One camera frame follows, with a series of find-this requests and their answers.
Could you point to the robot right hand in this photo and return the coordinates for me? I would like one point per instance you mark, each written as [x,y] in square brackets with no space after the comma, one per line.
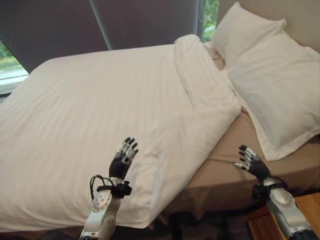
[260,168]

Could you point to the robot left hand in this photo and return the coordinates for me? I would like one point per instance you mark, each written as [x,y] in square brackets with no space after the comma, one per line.
[117,166]

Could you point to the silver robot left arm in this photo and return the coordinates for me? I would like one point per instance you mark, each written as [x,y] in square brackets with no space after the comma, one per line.
[105,207]

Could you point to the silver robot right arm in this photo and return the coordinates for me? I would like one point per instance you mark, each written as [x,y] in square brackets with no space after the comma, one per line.
[282,210]

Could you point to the beige fitted bed sheet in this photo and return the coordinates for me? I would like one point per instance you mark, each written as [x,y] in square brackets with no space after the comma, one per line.
[235,160]

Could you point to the wooden bedside table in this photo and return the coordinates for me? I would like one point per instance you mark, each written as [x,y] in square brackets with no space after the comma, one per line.
[303,212]

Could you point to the white striped duvet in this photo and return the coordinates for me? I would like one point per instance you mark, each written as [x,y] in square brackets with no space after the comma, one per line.
[100,105]

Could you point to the large white pillow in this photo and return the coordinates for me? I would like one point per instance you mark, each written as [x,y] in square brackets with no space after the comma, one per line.
[280,92]

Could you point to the small white pillow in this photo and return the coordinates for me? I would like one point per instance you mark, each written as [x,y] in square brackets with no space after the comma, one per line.
[243,32]

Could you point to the dark window blind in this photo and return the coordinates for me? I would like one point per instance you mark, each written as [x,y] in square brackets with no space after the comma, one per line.
[62,27]

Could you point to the grey window frame post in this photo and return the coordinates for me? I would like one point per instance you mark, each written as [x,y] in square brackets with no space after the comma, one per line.
[101,23]

